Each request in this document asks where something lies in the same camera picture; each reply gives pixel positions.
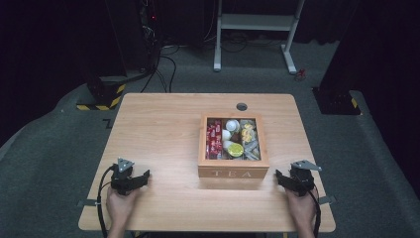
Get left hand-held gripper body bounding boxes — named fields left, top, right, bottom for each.
left=110, top=157, right=136, bottom=196

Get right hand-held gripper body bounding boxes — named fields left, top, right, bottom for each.
left=288, top=160, right=323, bottom=197

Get wooden tea box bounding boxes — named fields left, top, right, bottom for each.
left=197, top=112, right=270, bottom=180

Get brown capsule with green lid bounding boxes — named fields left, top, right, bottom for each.
left=227, top=142, right=245, bottom=159

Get person's right hand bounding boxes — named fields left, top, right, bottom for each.
left=284, top=187, right=319, bottom=231

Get person's left hand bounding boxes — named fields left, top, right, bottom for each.
left=105, top=185, right=142, bottom=230

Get grey tea bag packet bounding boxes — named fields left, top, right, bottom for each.
left=242, top=138, right=262, bottom=162

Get yellow tea bag packet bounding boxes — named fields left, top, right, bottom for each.
left=240, top=119, right=258, bottom=144

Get white capsule with pale lid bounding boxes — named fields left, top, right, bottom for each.
left=225, top=119, right=242, bottom=134

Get red sachets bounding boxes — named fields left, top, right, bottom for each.
left=205, top=118, right=223, bottom=161

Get dark equipment rack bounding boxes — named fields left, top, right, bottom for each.
left=137, top=0, right=162, bottom=72

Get white metal stand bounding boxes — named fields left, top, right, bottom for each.
left=212, top=0, right=307, bottom=75

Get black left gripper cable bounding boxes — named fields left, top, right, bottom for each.
left=96, top=164, right=116, bottom=238

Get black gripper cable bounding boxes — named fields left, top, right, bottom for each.
left=96, top=164, right=116, bottom=238
left=307, top=188, right=323, bottom=238

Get grey table bracket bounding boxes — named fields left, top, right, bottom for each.
left=318, top=194, right=338, bottom=205
left=76, top=198, right=102, bottom=208

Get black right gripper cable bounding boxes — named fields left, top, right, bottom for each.
left=307, top=188, right=323, bottom=238

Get black post with striped base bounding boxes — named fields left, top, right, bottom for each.
left=75, top=0, right=128, bottom=112

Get black post with dark base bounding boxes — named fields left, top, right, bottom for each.
left=311, top=0, right=364, bottom=116

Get black floor cables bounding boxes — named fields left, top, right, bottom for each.
left=140, top=44, right=181, bottom=94

